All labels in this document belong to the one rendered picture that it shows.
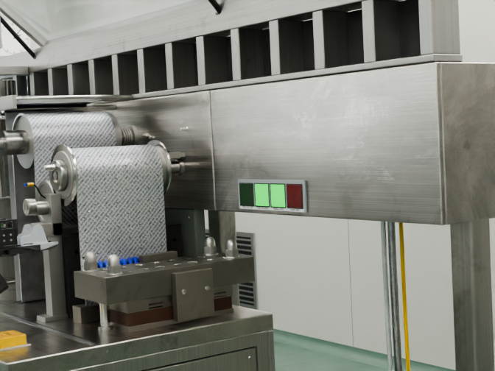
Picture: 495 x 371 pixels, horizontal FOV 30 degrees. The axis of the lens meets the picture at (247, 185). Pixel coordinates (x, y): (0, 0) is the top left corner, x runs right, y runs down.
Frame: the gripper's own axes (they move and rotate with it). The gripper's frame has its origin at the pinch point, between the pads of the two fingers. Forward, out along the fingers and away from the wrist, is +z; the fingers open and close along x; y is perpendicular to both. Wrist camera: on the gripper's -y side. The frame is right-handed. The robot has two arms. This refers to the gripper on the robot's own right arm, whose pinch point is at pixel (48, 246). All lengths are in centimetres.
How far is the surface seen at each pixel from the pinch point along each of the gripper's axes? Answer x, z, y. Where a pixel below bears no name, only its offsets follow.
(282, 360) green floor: 230, 239, -104
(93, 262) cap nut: -7.7, 7.1, -4.1
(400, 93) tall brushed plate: -75, 41, 28
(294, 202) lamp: -41, 40, 7
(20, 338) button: -12.6, -13.3, -17.6
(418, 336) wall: 152, 273, -86
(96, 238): 0.3, 12.3, 0.6
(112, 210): 0.1, 16.8, 6.9
